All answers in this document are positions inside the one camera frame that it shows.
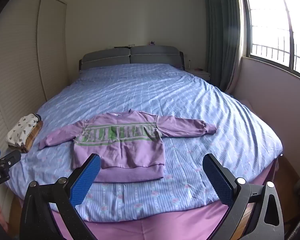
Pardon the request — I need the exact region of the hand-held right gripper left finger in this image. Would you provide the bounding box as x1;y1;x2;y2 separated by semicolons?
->
19;153;101;240

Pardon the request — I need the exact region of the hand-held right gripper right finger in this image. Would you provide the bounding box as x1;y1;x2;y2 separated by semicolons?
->
202;153;285;240

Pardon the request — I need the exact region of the purple sweatshirt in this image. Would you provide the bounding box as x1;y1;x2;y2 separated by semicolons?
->
39;109;217;183

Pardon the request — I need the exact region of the white patterned folded garment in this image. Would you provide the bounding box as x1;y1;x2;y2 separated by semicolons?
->
5;114;42;147

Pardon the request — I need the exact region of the pink bed sheet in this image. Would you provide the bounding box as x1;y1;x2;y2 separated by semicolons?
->
47;155;283;240

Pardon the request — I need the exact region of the cream wardrobe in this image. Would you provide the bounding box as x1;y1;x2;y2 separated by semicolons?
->
0;0;68;205

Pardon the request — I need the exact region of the bed with blue floral cover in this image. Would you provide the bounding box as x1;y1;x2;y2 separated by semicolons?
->
4;63;283;223

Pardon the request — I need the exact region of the white nightstand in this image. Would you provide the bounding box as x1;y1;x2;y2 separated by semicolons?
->
185;67;211;82

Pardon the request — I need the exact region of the grey padded headboard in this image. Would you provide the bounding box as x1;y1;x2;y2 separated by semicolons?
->
79;45;185;72

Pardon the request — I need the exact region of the grey-green curtain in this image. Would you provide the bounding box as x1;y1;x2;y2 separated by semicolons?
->
203;0;248;93

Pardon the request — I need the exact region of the barred window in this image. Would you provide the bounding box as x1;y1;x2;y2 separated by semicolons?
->
241;0;300;83

